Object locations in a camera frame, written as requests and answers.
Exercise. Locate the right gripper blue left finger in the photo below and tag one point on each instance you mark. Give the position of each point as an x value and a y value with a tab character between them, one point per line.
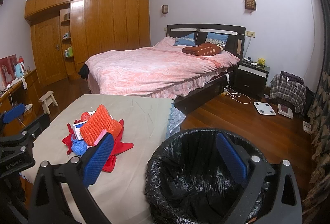
94	159

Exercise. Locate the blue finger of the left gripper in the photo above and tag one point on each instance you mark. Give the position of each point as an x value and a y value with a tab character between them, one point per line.
13	113

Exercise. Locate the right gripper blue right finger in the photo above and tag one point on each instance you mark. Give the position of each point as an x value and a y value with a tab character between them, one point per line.
235	158

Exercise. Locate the blue plastic wad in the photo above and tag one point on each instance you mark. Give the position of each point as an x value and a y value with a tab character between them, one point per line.
79	147

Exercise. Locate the red glove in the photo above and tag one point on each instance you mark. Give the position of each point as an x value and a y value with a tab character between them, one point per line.
69	141
119	148

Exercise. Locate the blue white carton box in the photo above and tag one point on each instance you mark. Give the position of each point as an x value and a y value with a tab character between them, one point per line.
76	128

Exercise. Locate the orange foam net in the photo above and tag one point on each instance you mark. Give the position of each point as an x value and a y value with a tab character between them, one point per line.
99	121

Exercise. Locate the red plastic bag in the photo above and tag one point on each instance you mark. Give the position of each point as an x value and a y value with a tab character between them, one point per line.
86	115

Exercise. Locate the pink face mask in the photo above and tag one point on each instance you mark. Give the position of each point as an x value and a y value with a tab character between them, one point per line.
100	137

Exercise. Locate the black lined trash bin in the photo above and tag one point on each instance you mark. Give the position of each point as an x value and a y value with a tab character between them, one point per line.
187	180

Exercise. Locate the wooden side cabinet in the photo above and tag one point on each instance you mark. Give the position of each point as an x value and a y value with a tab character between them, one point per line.
17	95

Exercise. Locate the beige table cloth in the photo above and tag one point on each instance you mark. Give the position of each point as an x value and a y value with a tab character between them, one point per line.
58	194

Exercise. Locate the small white wooden stool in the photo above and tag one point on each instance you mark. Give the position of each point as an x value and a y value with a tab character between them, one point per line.
46	100

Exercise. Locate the red framed picture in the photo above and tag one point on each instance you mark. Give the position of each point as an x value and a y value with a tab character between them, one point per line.
8	68

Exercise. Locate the blue electric kettle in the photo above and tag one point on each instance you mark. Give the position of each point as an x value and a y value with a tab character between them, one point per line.
19	70

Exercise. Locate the white bathroom scale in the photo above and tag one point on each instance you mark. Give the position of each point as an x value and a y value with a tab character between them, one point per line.
264	109

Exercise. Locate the black white nightstand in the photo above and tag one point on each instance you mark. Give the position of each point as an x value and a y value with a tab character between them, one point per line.
251	80

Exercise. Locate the black clothing on bed corner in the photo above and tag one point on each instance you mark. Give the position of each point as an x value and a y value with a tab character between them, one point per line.
84	72

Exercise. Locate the plaid cloth covered chair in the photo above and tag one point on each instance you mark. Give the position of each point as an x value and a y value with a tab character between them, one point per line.
290	89

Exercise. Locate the patterned dark curtain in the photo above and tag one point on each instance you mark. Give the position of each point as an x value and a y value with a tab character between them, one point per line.
316	203

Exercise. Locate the yellow plush toy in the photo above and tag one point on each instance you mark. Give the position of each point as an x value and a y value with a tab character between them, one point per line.
261	62

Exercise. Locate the wooden wardrobe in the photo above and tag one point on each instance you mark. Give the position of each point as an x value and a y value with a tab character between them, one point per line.
65	33

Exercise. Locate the bed with pink duvet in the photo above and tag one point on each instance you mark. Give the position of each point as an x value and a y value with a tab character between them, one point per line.
161	71

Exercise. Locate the brown dotted cushion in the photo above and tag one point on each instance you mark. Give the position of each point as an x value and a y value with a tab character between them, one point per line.
205	49

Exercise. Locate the right blue pillow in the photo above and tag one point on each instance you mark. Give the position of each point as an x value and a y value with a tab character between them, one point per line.
217	39

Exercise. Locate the blue pillow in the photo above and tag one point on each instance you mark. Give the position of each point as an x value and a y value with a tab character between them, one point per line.
217	39
188	40

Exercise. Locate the left blue pillow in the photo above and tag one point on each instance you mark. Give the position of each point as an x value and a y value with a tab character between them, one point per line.
188	40

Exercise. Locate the right wall lamp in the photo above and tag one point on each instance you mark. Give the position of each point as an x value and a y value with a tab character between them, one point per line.
250	5

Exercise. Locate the wall lamp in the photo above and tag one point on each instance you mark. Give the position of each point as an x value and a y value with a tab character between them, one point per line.
250	5
165	9

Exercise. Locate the left wall lamp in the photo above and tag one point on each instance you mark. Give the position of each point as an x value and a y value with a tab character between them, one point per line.
165	9

